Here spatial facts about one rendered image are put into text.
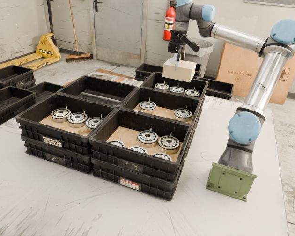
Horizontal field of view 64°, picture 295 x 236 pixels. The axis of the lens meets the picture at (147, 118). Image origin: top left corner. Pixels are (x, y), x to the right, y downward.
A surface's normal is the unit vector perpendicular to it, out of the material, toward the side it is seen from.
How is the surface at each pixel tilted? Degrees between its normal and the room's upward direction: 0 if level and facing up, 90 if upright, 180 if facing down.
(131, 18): 90
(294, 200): 0
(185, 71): 90
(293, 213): 0
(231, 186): 90
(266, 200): 0
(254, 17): 90
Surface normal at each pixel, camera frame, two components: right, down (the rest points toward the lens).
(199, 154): 0.06, -0.85
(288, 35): -0.29, -0.33
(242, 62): -0.33, 0.30
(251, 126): -0.40, -0.09
